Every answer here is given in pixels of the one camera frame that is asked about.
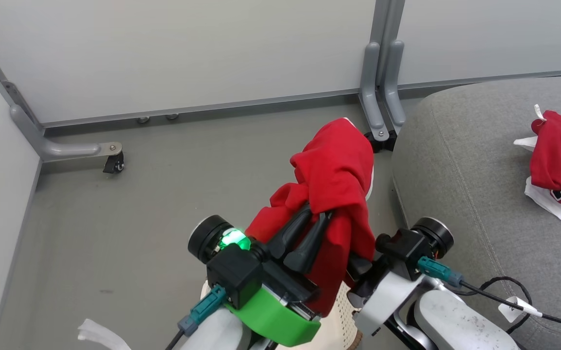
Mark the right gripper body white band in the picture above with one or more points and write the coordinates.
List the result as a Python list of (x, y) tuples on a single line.
[(382, 301)]

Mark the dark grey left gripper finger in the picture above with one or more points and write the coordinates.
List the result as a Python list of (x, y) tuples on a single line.
[(309, 248), (290, 233)]

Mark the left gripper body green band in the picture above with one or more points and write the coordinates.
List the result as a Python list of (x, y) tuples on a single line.
[(280, 316)]

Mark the plain red garment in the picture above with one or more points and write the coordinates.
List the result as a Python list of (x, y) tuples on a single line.
[(333, 175)]

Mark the red jersey with lettering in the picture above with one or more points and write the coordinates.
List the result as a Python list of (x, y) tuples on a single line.
[(557, 155)]

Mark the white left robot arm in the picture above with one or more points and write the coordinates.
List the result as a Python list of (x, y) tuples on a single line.
[(222, 333)]

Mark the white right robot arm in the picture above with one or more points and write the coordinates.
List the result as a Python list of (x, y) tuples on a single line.
[(455, 321)]

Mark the white perforated laundry basket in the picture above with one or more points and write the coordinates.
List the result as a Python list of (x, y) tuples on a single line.
[(338, 316)]

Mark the black caster wheel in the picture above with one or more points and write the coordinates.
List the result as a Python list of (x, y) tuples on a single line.
[(114, 164), (391, 141)]

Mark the grey fabric sofa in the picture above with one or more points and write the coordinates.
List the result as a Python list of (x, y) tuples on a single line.
[(469, 170)]

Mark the grey metal partition leg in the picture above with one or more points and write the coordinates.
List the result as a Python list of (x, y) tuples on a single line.
[(370, 87), (61, 148), (394, 82)]

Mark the white fabric strip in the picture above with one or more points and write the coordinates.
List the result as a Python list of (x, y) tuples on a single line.
[(100, 335)]

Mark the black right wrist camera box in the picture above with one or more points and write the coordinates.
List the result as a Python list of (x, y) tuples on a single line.
[(401, 253)]

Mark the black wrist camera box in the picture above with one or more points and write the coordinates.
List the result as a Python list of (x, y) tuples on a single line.
[(234, 274), (401, 253)]

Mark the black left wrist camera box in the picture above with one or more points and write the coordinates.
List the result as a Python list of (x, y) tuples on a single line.
[(234, 274)]

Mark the grey partition bottom rail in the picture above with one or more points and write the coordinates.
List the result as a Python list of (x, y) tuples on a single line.
[(479, 79), (212, 108)]

